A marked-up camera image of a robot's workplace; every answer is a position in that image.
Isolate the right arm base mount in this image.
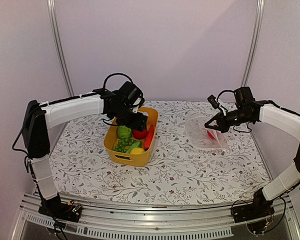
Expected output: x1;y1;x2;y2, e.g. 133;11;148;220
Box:
230;188;275;235

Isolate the front aluminium rail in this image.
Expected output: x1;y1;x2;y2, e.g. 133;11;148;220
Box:
11;193;300;240

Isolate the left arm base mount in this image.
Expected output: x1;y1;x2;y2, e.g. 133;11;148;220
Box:
38;196;82;223

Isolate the green toy apple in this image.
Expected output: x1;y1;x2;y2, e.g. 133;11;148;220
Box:
117;125;133;140

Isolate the right aluminium frame post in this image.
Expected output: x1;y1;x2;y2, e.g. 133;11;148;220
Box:
240;0;265;87

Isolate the yellow plastic basket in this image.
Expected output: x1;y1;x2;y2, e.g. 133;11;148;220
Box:
103;107;159;167

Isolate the aluminium frame post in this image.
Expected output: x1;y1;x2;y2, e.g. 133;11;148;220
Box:
240;0;265;87
46;0;75;97

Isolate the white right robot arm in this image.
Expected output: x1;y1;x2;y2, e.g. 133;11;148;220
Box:
204;86;300;218

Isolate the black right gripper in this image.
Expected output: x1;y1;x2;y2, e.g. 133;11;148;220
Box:
205;108;253;133

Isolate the red toy chili pepper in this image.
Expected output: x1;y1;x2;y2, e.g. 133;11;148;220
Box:
144;125;155;151

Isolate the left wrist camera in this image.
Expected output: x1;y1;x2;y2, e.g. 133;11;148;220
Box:
131;97;145;113

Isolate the green toy grape bunch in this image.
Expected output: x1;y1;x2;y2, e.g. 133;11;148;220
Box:
113;138;135;153

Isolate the red toy apple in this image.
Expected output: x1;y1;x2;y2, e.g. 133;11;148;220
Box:
206;129;217;139

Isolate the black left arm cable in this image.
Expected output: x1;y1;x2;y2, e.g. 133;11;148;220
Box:
99;72;136;127

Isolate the clear zip top bag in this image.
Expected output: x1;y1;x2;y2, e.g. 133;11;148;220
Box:
185;112;228;151

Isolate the yellow toy lemon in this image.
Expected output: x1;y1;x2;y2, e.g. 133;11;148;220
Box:
130;147;145;155

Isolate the red toy tomato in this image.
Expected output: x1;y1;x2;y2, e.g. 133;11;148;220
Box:
132;128;148;140

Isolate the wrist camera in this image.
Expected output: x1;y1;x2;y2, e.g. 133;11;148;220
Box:
131;97;145;113
207;94;228;116

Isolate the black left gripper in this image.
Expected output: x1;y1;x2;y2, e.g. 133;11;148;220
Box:
111;105;148;132

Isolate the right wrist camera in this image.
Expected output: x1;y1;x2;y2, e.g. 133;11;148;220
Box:
207;94;228;116

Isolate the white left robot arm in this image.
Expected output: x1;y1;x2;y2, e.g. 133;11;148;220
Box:
21;81;148;217

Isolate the left aluminium frame post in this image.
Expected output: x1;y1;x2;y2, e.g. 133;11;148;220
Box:
46;0;75;97

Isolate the green toy cucumber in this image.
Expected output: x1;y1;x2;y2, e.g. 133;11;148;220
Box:
126;141;142;154

